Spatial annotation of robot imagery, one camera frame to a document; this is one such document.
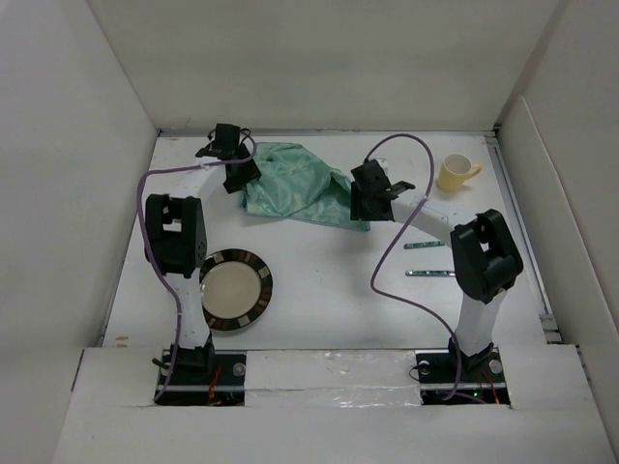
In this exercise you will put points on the yellow ceramic mug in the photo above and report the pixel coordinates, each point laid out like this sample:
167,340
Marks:
455,171

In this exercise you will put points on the green handled fork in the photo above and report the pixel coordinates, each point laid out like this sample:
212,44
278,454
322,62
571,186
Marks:
430,273

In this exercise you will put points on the green patterned cloth napkin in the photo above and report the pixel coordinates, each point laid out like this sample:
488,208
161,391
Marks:
297,184

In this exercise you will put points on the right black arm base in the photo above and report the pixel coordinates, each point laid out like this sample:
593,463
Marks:
476,380

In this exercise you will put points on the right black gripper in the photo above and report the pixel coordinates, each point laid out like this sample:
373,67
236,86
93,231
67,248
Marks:
358,209

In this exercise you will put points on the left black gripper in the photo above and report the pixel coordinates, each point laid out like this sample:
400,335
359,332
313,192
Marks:
249,174

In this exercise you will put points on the dark rimmed beige plate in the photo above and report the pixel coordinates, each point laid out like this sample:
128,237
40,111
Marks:
236,288

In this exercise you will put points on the green handled knife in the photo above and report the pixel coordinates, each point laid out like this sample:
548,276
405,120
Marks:
425,244

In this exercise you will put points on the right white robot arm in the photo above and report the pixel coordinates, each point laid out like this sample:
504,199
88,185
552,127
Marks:
486,259

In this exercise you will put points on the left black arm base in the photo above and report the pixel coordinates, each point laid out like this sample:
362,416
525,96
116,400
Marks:
201,377

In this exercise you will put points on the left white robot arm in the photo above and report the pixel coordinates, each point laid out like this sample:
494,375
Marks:
171,221

